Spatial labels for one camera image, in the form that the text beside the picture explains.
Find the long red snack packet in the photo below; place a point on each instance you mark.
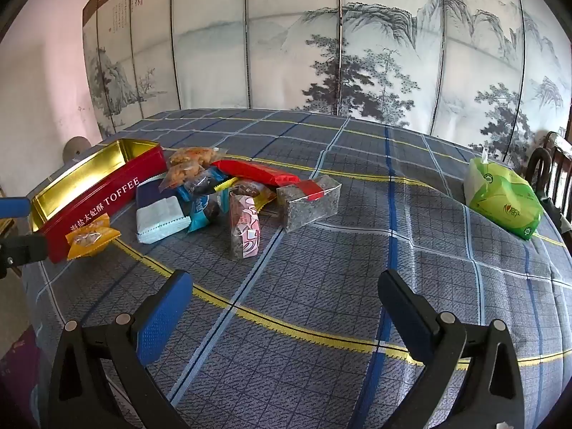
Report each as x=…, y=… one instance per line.
x=254, y=172

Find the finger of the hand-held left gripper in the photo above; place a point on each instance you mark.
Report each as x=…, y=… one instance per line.
x=24, y=250
x=15, y=207

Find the navy and white snack packet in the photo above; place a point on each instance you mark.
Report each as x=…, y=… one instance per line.
x=156, y=219

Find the grey plaid bed sheet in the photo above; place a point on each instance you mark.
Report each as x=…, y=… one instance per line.
x=357, y=254

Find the green tissue pack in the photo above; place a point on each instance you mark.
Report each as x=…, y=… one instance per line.
x=500, y=192

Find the round stone disc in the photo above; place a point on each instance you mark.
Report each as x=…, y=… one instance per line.
x=75, y=147

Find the purple patterned cloth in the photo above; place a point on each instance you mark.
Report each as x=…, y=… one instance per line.
x=18, y=366

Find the small blue snack packet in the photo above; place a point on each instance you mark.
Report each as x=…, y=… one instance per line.
x=201, y=214

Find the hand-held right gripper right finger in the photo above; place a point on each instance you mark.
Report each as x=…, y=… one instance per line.
x=402, y=308

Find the pink patterned snack packet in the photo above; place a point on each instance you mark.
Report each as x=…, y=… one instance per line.
x=243, y=232

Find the red and gold tin box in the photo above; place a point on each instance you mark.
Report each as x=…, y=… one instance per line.
x=102, y=205

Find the brown and yellow snack packet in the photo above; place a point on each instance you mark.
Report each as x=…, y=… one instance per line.
x=250, y=187

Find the dark wooden chair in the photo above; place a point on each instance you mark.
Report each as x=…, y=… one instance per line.
x=558, y=161

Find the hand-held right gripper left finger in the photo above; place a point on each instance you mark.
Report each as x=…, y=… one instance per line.
x=165, y=317

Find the painted landscape folding screen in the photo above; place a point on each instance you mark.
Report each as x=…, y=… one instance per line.
x=290, y=53

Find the clear fried twist snack packet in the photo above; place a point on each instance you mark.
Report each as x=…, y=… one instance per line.
x=194, y=156
x=181, y=174

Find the small orange snack packet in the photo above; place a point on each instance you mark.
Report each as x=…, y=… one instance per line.
x=91, y=239

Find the dark blue-edged snack packet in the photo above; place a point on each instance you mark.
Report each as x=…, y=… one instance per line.
x=201, y=185

